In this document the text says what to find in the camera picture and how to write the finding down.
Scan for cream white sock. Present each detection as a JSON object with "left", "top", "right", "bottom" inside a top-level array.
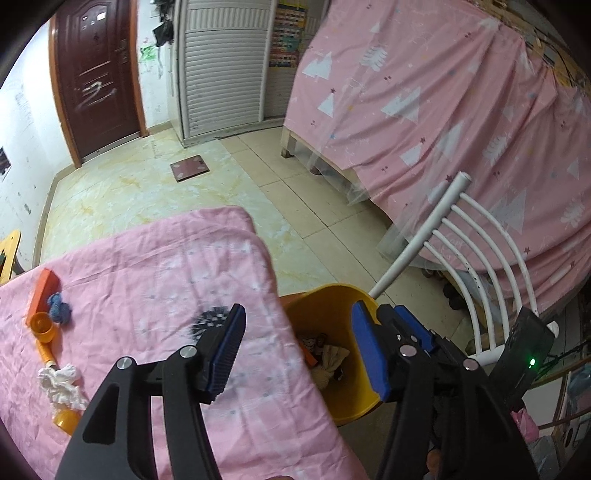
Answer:
[{"left": 311, "top": 345, "right": 349, "bottom": 391}]

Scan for blue multicolour sock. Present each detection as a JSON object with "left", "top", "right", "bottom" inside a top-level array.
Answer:
[{"left": 47, "top": 292, "right": 71, "bottom": 325}]

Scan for long orange box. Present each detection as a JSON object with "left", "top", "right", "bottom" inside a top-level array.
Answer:
[{"left": 25, "top": 268, "right": 61, "bottom": 326}]

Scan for yellow plastic bin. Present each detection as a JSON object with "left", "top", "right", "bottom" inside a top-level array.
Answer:
[{"left": 280, "top": 284, "right": 380, "bottom": 426}]

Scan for white crumpled tissue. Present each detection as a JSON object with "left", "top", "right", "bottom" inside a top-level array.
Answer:
[{"left": 37, "top": 364, "right": 88, "bottom": 412}]

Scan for white metal chair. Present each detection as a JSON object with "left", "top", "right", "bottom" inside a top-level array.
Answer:
[{"left": 370, "top": 172, "right": 540, "bottom": 366}]

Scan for yellow wooden stool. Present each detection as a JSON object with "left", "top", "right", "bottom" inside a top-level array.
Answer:
[{"left": 0, "top": 230, "right": 24, "bottom": 285}]

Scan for pink tree pattern sheet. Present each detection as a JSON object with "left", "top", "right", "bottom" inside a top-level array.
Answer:
[{"left": 284, "top": 1, "right": 590, "bottom": 312}]

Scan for white louvred wardrobe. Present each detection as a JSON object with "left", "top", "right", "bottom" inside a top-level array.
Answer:
[{"left": 169, "top": 1, "right": 284, "bottom": 147}]

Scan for black hanging bags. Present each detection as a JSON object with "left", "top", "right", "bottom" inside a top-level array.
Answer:
[{"left": 153, "top": 0, "right": 175, "bottom": 47}]

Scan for dark red door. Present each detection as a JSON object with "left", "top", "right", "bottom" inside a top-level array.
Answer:
[{"left": 49, "top": 0, "right": 148, "bottom": 168}]

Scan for wooden bed frame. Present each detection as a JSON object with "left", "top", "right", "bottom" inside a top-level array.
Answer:
[{"left": 280, "top": 126, "right": 370, "bottom": 205}]

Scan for colourful wall poster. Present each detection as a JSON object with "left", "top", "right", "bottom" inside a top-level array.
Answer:
[{"left": 269, "top": 1, "right": 308, "bottom": 68}]

